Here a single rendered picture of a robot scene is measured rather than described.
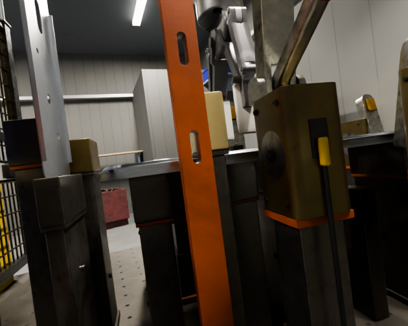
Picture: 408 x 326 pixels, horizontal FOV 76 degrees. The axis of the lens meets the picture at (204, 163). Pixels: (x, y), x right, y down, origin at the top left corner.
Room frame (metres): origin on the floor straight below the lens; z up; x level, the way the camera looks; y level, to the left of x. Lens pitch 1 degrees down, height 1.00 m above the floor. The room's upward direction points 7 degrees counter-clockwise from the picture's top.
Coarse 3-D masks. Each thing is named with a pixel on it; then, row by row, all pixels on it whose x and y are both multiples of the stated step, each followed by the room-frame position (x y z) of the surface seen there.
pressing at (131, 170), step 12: (384, 132) 0.36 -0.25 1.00; (348, 144) 0.34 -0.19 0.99; (360, 144) 0.35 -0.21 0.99; (372, 144) 0.35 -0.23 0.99; (228, 156) 0.30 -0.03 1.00; (240, 156) 0.31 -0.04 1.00; (252, 156) 0.31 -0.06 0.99; (108, 168) 0.28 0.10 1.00; (120, 168) 0.28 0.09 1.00; (132, 168) 0.28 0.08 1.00; (144, 168) 0.28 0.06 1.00; (156, 168) 0.28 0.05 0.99; (168, 168) 0.29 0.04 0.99
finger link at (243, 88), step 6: (246, 66) 0.33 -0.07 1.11; (246, 72) 0.34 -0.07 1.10; (252, 72) 0.34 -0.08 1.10; (246, 78) 0.35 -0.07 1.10; (240, 84) 0.36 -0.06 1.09; (246, 84) 0.35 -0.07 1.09; (240, 90) 0.36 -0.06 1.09; (246, 90) 0.35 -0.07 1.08; (246, 96) 0.35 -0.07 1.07; (246, 102) 0.35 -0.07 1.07
